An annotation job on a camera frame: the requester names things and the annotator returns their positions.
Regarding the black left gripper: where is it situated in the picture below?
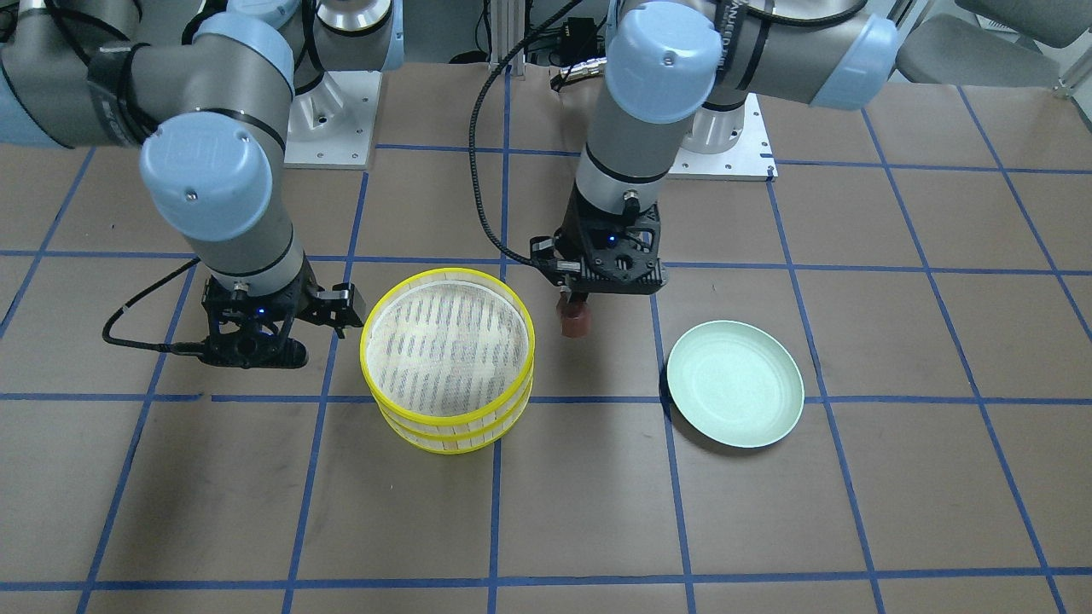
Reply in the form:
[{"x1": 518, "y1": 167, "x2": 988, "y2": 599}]
[{"x1": 530, "y1": 188, "x2": 666, "y2": 308}]

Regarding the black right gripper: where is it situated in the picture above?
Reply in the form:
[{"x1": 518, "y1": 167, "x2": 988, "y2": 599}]
[{"x1": 200, "y1": 261, "x2": 365, "y2": 369}]

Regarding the dark brown bun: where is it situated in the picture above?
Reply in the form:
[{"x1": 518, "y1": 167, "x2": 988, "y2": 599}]
[{"x1": 556, "y1": 302, "x2": 590, "y2": 339}]

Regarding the yellow steamer layer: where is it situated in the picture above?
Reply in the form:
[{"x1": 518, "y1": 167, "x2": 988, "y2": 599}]
[
  {"x1": 359, "y1": 268, "x2": 536, "y2": 430},
  {"x1": 379, "y1": 380, "x2": 533, "y2": 454}
]

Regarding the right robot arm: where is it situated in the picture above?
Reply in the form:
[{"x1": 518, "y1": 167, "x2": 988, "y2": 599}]
[{"x1": 3, "y1": 1, "x2": 404, "y2": 369}]

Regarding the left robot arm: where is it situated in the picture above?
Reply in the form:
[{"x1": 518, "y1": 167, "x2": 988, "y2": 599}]
[{"x1": 531, "y1": 1, "x2": 898, "y2": 312}]

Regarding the light green plate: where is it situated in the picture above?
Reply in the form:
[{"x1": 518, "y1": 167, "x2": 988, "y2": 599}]
[{"x1": 666, "y1": 320, "x2": 806, "y2": 449}]

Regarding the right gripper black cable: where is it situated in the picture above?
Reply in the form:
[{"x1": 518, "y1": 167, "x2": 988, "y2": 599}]
[{"x1": 102, "y1": 256, "x2": 209, "y2": 354}]

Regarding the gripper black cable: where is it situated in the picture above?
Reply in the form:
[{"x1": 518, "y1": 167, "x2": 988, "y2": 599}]
[
  {"x1": 468, "y1": 0, "x2": 590, "y2": 267},
  {"x1": 102, "y1": 256, "x2": 209, "y2": 354}
]

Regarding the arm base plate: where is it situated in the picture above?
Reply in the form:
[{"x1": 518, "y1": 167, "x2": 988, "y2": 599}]
[
  {"x1": 668, "y1": 93, "x2": 779, "y2": 182},
  {"x1": 284, "y1": 71, "x2": 383, "y2": 172}
]

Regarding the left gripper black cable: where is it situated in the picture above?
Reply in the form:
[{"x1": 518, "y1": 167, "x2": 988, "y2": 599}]
[{"x1": 468, "y1": 0, "x2": 590, "y2": 267}]

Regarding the aluminium frame post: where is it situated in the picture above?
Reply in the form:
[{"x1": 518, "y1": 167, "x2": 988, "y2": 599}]
[{"x1": 486, "y1": 0, "x2": 527, "y2": 67}]

